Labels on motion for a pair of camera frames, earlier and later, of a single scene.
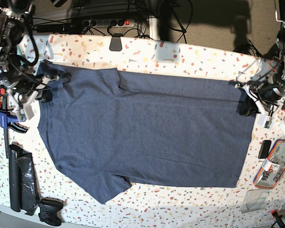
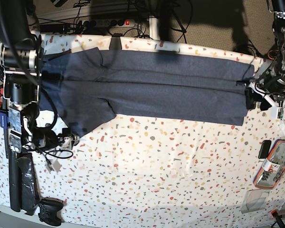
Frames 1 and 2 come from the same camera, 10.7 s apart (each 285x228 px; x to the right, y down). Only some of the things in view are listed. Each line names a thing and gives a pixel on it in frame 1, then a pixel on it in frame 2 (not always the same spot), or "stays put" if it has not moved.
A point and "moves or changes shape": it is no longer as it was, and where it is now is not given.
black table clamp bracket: (116, 44) stays put
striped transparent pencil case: (274, 165) stays put
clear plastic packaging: (255, 200) stays put
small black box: (264, 149) stays put
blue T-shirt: (107, 128) moves or changes shape
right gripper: (25, 91) -> (42, 139)
